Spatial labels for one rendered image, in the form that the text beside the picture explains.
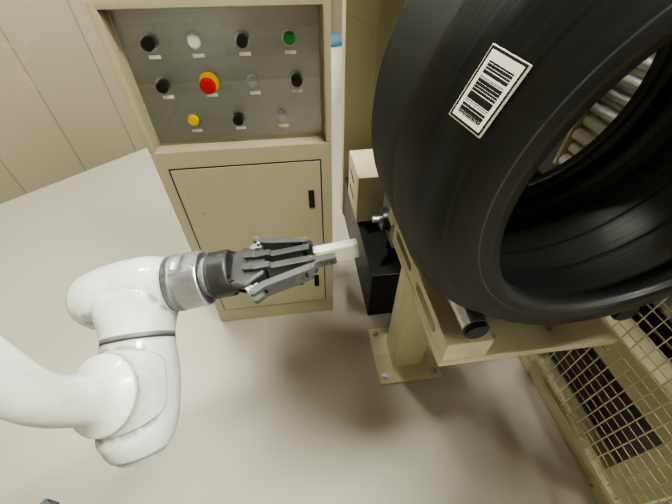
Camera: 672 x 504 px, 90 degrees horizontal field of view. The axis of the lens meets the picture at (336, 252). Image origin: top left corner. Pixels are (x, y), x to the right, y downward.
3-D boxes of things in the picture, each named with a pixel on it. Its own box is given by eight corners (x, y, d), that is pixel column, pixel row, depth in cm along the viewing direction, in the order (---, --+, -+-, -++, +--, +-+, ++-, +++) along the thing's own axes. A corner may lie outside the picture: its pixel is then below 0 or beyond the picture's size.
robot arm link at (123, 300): (189, 260, 60) (194, 334, 57) (104, 276, 60) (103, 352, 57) (154, 242, 50) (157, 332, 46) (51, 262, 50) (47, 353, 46)
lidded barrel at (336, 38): (324, 87, 387) (322, 29, 347) (355, 97, 365) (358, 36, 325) (294, 99, 362) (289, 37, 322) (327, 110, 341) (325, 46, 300)
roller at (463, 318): (413, 198, 79) (429, 202, 81) (403, 212, 82) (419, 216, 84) (475, 323, 55) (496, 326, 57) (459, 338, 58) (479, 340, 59)
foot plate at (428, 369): (367, 330, 161) (368, 327, 159) (422, 324, 163) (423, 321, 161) (380, 385, 142) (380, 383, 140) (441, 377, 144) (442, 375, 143)
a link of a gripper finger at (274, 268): (242, 263, 52) (241, 270, 51) (313, 250, 52) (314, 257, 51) (250, 279, 55) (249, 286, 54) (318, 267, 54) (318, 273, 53)
